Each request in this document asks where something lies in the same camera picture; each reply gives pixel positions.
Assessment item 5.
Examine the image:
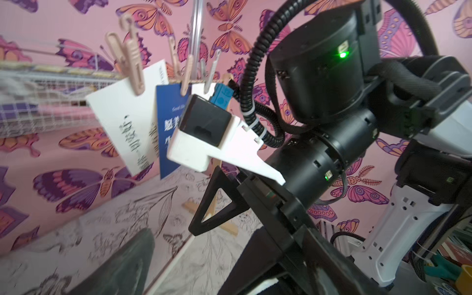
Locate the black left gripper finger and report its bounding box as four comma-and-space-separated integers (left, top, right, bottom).
69, 228, 155, 295

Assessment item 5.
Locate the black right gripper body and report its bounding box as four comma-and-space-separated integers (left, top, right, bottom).
219, 176, 372, 295

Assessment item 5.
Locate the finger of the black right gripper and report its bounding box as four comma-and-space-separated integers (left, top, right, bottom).
188, 165, 251, 237

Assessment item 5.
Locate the blue postcard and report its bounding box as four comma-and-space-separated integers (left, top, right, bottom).
156, 84, 189, 179

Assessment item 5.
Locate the plain white postcard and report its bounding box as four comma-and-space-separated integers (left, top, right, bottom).
191, 83, 216, 101

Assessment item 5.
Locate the grey clothespin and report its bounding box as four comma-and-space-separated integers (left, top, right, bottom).
200, 49, 221, 94

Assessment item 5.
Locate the white postcard black text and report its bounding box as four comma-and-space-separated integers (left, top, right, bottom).
86, 60, 169, 176

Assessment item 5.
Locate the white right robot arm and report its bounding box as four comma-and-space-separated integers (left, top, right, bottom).
189, 1, 472, 295

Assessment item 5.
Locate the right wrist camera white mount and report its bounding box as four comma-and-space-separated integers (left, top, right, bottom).
167, 94, 286, 185

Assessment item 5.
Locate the white wire basket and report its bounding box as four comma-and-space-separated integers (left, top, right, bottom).
1, 69, 118, 138

